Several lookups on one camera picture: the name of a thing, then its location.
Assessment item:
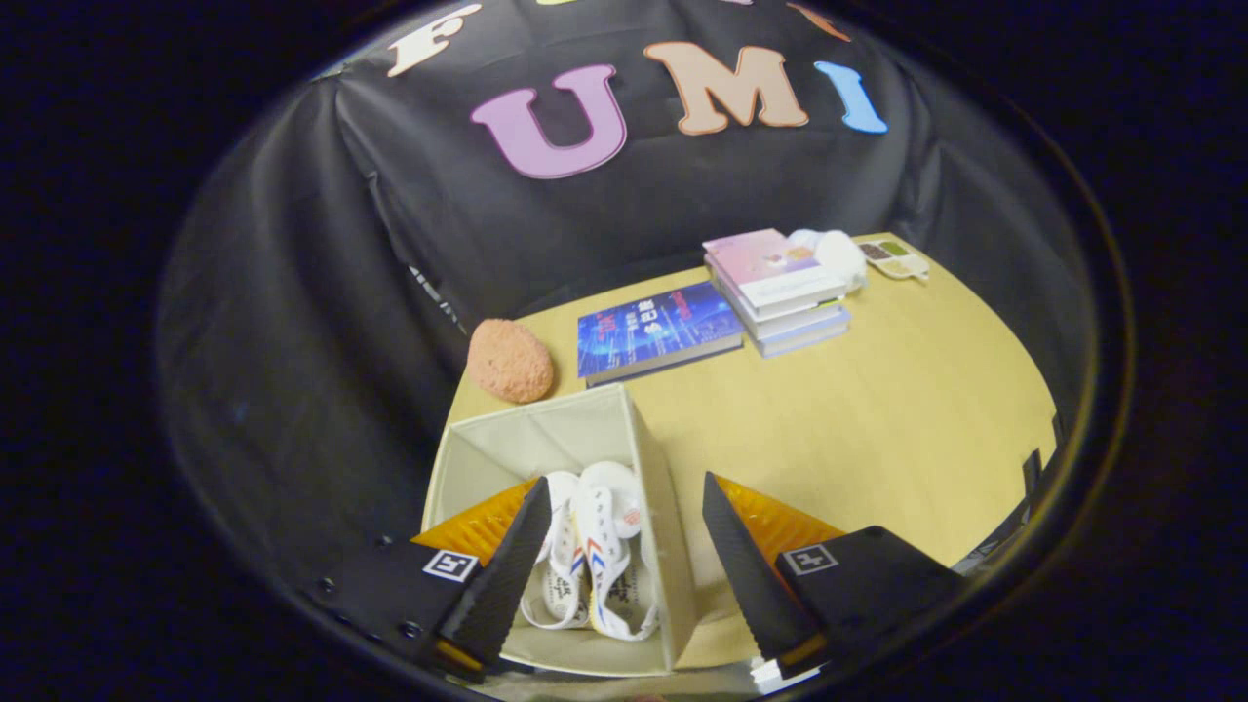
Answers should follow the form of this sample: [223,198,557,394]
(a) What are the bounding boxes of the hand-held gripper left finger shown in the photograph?
[305,476,554,682]

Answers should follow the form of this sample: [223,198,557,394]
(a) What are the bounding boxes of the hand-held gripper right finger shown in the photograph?
[701,472,968,676]

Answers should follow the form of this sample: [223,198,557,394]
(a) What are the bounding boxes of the white shoe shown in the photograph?
[573,461,662,642]
[520,472,589,630]

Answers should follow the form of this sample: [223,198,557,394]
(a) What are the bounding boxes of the beige fabric storage box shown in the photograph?
[421,382,700,679]

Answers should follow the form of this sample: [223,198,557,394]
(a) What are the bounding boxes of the orange fluffy ball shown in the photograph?
[466,319,555,405]

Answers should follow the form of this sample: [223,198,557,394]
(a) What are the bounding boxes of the pale blue cover book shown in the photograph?
[756,312,852,359]

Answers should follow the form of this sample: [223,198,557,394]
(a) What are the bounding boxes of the white cover book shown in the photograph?
[726,297,850,340]

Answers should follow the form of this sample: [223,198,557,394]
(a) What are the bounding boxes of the pink cover book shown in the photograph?
[702,229,849,318]

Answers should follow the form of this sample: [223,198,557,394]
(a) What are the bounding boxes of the white fluffy ball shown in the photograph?
[788,229,869,293]

